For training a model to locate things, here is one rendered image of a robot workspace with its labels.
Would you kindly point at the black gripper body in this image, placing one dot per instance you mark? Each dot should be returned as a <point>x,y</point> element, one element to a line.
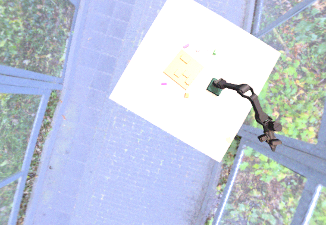
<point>273,140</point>

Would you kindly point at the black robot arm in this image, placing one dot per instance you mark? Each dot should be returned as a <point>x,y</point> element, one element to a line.
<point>260,116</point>

